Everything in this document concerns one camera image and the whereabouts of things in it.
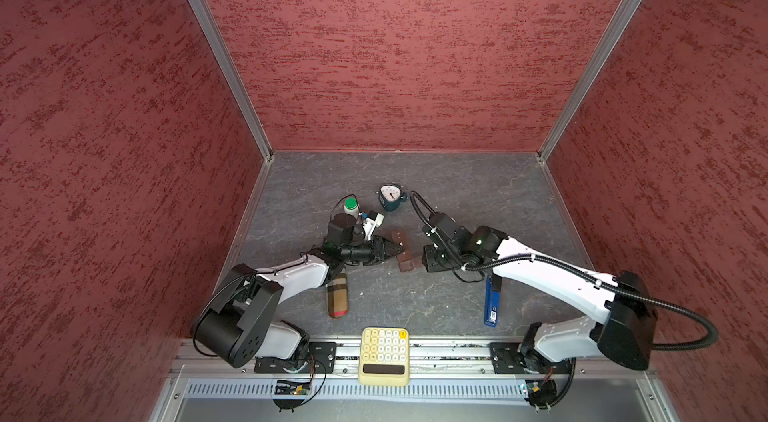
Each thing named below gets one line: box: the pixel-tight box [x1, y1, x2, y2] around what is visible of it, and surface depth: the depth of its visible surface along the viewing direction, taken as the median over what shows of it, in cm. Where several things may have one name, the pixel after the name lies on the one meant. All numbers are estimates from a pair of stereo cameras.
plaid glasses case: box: [327, 277, 349, 319], surface depth 83 cm
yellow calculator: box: [358, 326, 410, 387], surface depth 74 cm
